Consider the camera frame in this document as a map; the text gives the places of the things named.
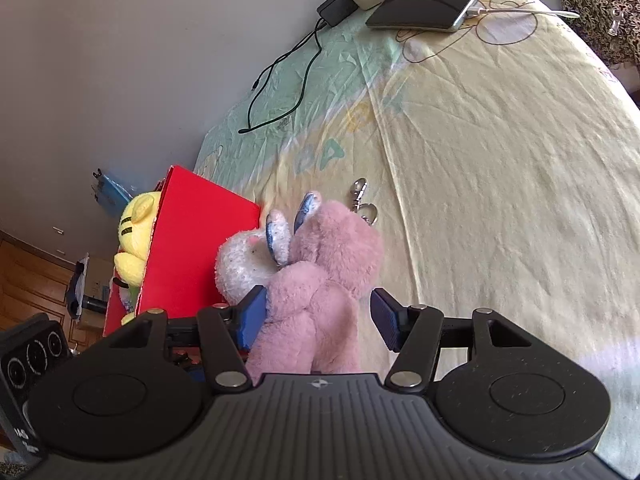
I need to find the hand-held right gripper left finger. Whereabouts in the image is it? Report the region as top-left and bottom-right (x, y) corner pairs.
(82, 285), (269, 395)

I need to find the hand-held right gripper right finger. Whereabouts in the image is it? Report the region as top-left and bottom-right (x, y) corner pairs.
(370, 287), (556, 394)

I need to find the large white plush rabbit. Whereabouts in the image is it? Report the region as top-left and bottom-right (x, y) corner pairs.
(215, 191), (321, 307)

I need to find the pink plush toy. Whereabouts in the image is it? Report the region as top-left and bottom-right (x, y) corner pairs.
(245, 200), (386, 386)

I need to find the red cardboard box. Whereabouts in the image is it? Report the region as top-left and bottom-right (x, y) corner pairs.
(102, 165), (263, 339)

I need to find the yellow tiger plush toy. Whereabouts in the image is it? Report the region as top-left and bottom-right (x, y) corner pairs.
(114, 191), (163, 326)

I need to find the wooden cabinet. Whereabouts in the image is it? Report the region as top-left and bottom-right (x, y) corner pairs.
(0, 230), (121, 347)

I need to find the metal key clasp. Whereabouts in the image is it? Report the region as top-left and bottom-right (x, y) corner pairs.
(349, 178), (380, 226)

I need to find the blue plastic bag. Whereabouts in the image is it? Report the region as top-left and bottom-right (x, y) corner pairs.
(91, 169), (136, 219)

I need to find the black smartphone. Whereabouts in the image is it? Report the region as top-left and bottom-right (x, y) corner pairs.
(365, 0), (481, 34)

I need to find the black charger adapter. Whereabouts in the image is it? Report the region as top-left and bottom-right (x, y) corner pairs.
(317, 0), (360, 28)

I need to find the clear plastic clip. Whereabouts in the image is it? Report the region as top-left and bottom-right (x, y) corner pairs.
(607, 7), (629, 39)

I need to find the black charger cable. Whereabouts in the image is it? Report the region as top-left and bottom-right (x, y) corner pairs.
(238, 17), (324, 135)

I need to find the thin dark wire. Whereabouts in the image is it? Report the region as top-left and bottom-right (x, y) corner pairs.
(395, 0), (541, 61)

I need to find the white charging cable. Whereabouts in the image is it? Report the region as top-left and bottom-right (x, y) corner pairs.
(467, 6), (581, 20)

